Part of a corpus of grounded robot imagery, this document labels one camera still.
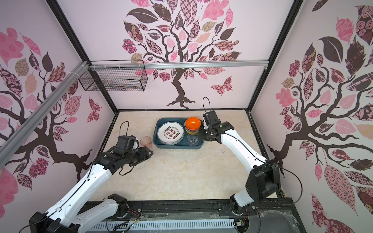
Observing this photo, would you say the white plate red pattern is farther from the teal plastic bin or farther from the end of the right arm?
the end of the right arm

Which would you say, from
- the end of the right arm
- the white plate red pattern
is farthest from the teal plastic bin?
the end of the right arm

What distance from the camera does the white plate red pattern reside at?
3.26ft
